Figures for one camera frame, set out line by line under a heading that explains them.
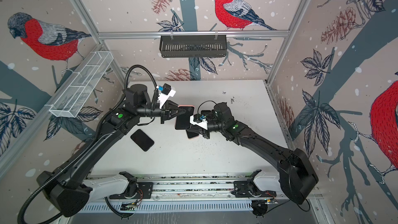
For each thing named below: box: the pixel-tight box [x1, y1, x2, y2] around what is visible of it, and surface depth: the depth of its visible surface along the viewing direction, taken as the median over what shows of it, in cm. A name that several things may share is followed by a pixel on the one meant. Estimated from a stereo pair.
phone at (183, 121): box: [175, 104, 195, 130], surface depth 64 cm
